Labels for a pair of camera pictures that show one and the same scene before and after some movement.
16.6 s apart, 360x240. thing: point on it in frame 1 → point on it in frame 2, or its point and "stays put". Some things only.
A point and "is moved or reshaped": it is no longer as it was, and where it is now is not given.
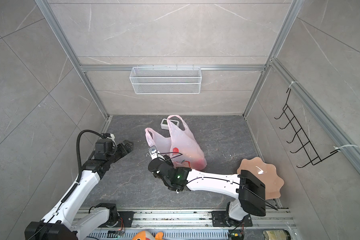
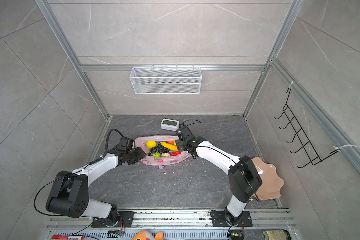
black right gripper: [168, 160] → [179, 145]
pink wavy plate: [265, 173] stays put
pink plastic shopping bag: [182, 147] is moved or reshaped
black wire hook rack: [308, 148] stays put
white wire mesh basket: [165, 80] stays put
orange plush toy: [146, 235] stays put
